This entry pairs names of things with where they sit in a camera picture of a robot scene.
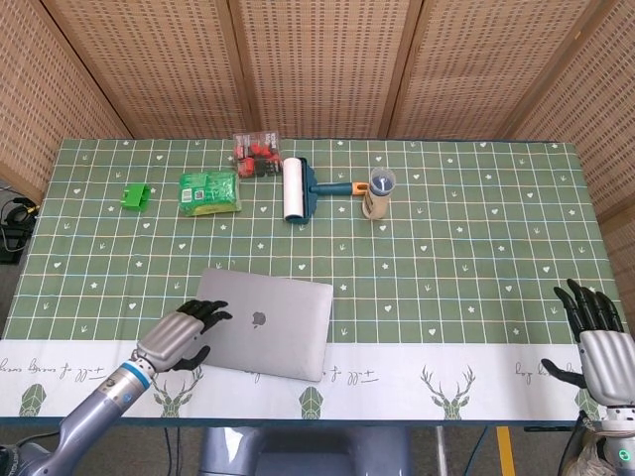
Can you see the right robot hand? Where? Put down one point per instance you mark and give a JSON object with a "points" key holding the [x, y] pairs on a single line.
{"points": [[600, 357]]}

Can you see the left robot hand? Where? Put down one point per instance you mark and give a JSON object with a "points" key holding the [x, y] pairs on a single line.
{"points": [[173, 339]]}

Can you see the silver laptop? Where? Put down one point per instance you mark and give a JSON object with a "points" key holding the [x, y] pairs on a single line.
{"points": [[278, 327]]}

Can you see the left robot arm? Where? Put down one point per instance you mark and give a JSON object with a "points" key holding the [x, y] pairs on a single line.
{"points": [[84, 416]]}

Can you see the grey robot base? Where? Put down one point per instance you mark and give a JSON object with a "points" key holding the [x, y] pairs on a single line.
{"points": [[302, 451]]}

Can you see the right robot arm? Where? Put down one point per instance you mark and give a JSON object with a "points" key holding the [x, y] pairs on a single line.
{"points": [[617, 441]]}

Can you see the green plaid tablecloth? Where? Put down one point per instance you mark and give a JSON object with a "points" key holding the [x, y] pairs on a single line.
{"points": [[307, 277]]}

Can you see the small green plastic box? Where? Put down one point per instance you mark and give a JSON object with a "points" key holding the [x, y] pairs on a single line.
{"points": [[136, 197]]}

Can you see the green packaged sponge pack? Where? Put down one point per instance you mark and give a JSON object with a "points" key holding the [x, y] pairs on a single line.
{"points": [[209, 193]]}

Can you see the red and black clips pack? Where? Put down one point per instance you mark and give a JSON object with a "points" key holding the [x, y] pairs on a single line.
{"points": [[257, 154]]}

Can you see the clear cylindrical tube container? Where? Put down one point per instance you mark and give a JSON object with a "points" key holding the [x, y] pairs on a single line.
{"points": [[378, 194]]}

